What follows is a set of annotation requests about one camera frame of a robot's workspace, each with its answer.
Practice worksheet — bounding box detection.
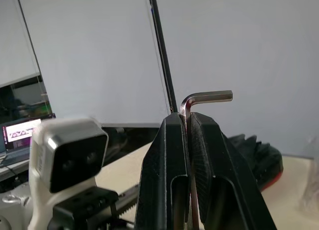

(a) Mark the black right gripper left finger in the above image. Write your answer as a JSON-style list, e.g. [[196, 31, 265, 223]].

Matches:
[[134, 112, 192, 230]]

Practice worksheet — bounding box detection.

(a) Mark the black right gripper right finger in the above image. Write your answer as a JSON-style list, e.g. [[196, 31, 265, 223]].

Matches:
[[190, 112, 278, 230]]

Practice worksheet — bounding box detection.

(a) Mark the silver L-shaped hex key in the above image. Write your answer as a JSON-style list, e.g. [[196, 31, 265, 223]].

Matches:
[[179, 90, 234, 230]]

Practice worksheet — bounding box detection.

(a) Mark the black and red hex key holder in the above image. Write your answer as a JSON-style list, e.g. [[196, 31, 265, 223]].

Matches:
[[224, 134, 285, 193]]

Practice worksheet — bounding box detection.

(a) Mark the open laptop with lit screen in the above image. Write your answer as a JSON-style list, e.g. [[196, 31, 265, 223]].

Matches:
[[0, 118, 42, 169]]

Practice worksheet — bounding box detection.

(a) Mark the thin black upright pole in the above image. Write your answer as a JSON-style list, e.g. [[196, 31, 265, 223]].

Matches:
[[148, 0, 179, 114]]

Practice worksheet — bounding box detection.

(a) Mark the white camera on mount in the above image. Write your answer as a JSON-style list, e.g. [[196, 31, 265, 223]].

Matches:
[[27, 118, 110, 230]]

